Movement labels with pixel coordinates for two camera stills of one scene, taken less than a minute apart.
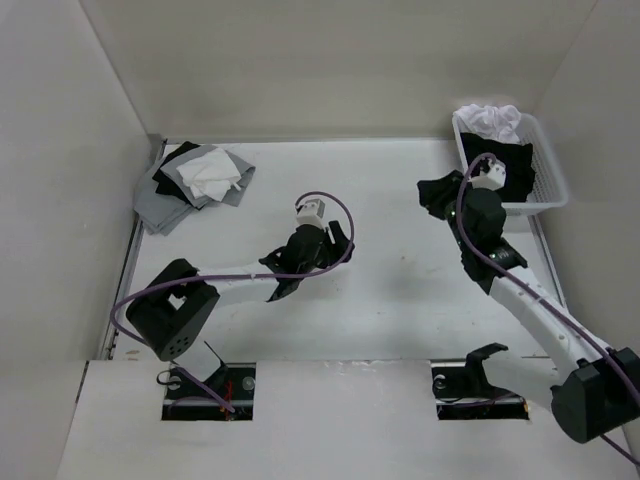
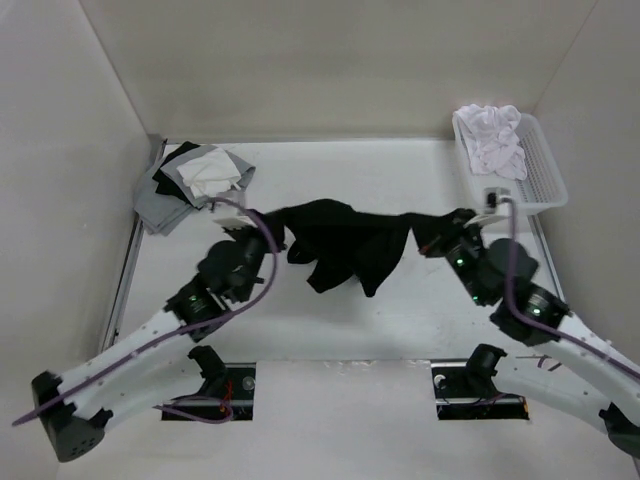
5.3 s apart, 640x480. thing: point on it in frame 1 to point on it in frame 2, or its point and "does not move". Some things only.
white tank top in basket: (499, 123) does not move
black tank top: (510, 165) to (340, 244)
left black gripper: (342, 247) to (258, 232)
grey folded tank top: (159, 213) does not move
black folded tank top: (166, 185) does not move
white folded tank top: (210, 175) does not move
